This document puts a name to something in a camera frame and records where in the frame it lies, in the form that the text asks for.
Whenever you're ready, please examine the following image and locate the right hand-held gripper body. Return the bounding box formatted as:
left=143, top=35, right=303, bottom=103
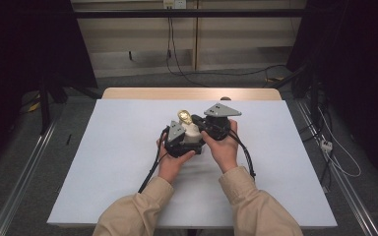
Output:
left=203, top=102, right=243, bottom=143

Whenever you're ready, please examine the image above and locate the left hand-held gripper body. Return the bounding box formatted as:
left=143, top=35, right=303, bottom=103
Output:
left=159, top=120, right=193, bottom=159

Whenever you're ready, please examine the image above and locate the small gold object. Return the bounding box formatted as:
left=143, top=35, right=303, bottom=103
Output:
left=176, top=109, right=202, bottom=145

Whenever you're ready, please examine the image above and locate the person's left hand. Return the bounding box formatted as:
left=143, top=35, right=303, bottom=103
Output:
left=156, top=137, right=197, bottom=185

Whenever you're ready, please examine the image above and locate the person's right hand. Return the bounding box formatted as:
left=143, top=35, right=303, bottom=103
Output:
left=201, top=119, right=241, bottom=174

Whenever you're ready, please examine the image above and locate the wooden table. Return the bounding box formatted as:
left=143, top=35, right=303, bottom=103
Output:
left=100, top=87, right=283, bottom=101

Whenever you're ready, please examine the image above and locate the white table board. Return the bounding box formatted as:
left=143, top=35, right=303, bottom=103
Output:
left=46, top=98, right=339, bottom=229

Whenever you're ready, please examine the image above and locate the black horizontal bar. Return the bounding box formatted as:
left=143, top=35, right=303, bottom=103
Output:
left=73, top=8, right=307, bottom=20

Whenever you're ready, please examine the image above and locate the black curtain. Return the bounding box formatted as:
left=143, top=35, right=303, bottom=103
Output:
left=0, top=0, right=98, bottom=171
left=286, top=0, right=378, bottom=185

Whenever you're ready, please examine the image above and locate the left hand-held gripper cable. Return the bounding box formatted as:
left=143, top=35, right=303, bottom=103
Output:
left=137, top=126, right=170, bottom=195

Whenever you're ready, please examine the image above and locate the hand-held gripper cable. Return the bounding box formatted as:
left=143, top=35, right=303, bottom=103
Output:
left=137, top=126, right=170, bottom=195
left=227, top=129, right=257, bottom=182

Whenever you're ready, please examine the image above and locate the right hand-held gripper cable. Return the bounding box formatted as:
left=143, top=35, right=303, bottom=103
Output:
left=227, top=129, right=257, bottom=182

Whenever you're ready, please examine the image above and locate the black power cable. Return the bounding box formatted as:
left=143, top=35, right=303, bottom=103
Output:
left=165, top=9, right=209, bottom=89
left=167, top=9, right=288, bottom=79

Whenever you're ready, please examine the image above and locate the vertical wall strip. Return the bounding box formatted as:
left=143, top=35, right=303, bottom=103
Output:
left=192, top=0, right=200, bottom=72

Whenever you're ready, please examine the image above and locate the white wall socket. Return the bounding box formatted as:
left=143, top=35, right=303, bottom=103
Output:
left=162, top=0, right=188, bottom=10

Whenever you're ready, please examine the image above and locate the white cable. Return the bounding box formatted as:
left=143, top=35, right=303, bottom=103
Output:
left=317, top=107, right=362, bottom=179

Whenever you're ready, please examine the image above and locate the metal floor rail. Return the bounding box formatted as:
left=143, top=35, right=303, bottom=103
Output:
left=0, top=120, right=59, bottom=236
left=294, top=99, right=378, bottom=236

